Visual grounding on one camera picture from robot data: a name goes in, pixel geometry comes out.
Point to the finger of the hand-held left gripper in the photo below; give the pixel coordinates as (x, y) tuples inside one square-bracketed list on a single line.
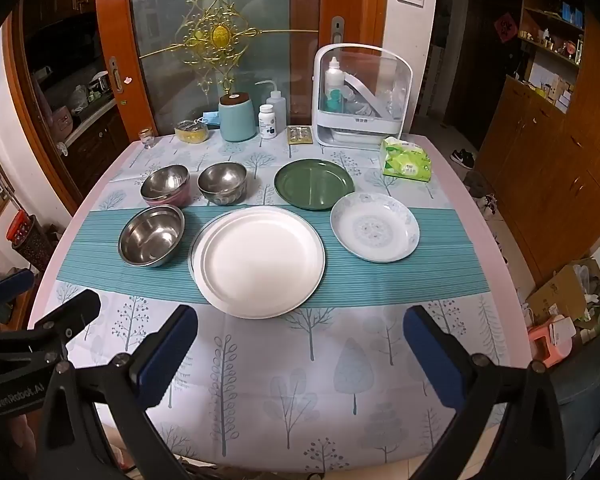
[(72, 312), (11, 281)]

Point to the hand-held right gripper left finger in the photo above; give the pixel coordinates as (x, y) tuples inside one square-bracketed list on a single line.
[(165, 355)]

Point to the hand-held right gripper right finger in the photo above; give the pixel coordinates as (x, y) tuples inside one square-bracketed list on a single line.
[(430, 360)]

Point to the large steel bowl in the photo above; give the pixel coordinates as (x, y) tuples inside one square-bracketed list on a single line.
[(150, 235)]

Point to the large white plate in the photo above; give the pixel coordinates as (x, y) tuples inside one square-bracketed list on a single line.
[(260, 260)]

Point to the white floral plate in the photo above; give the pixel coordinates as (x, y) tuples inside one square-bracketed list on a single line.
[(375, 227)]

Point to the pink steel bowl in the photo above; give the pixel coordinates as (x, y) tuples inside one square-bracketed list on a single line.
[(162, 180)]

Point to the patterned steel bowl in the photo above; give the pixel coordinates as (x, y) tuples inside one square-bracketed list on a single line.
[(222, 177)]

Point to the green plate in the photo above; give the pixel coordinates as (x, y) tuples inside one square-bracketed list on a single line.
[(312, 182)]

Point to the red basket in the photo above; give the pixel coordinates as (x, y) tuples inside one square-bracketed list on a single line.
[(27, 240)]

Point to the pink stool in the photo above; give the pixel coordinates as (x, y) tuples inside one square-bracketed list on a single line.
[(545, 342)]

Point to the tree print tablecloth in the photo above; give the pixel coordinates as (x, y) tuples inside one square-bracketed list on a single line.
[(300, 385)]

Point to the cardboard box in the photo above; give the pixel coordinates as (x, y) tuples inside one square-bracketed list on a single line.
[(555, 292)]

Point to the dark blue chair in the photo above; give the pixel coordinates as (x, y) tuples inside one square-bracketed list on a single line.
[(590, 395)]

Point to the pink kitchen appliance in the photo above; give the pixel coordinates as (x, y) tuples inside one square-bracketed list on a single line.
[(63, 121)]

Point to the pile of shoes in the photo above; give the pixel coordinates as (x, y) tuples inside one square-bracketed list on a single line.
[(480, 190)]

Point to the small glass cup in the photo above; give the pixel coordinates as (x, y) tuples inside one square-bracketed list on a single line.
[(147, 139)]

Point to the green tissue pack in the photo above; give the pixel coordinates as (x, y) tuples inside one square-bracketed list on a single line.
[(405, 160)]

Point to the black sneaker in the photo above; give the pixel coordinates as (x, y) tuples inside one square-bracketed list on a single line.
[(463, 158)]

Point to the yellow round container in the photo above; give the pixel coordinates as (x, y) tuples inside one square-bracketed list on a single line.
[(192, 133)]

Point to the wooden cabinet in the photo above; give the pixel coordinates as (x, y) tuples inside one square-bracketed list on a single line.
[(545, 170)]

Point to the blue face mask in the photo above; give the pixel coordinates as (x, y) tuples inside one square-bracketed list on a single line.
[(211, 119)]

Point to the white dish rack box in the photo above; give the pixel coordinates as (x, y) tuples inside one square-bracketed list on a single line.
[(360, 125)]

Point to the teal canister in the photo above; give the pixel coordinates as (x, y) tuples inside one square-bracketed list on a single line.
[(236, 117)]

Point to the white pill bottle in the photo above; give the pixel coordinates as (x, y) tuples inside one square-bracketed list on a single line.
[(267, 122)]

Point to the gold foil packet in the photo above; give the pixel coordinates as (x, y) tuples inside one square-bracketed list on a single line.
[(300, 135)]

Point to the clear squeeze bottle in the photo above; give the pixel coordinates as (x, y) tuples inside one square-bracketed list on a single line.
[(278, 107)]

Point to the wooden glass door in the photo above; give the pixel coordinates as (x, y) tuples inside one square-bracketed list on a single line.
[(115, 25)]

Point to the white teal bottle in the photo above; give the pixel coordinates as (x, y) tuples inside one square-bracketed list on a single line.
[(333, 85)]

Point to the gold door ornament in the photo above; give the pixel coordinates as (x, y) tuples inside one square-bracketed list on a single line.
[(220, 35)]

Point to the red paper decoration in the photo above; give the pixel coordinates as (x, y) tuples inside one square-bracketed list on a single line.
[(505, 28)]

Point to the wooden wall shelf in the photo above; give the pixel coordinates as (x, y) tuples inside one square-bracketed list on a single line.
[(555, 50)]

